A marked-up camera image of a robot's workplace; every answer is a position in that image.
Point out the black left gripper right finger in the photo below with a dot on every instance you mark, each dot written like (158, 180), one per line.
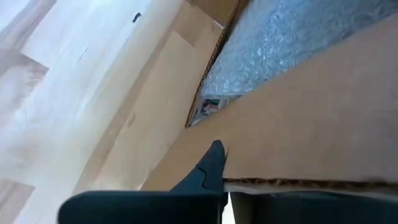
(311, 208)

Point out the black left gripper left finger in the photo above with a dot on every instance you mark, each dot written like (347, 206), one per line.
(205, 174)

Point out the white and teal toothpaste tube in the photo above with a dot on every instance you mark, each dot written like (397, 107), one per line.
(210, 107)

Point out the brown cardboard shipping box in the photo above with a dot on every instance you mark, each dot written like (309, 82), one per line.
(311, 124)

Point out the clear bubble wrap sheet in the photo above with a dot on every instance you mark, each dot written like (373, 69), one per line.
(280, 46)

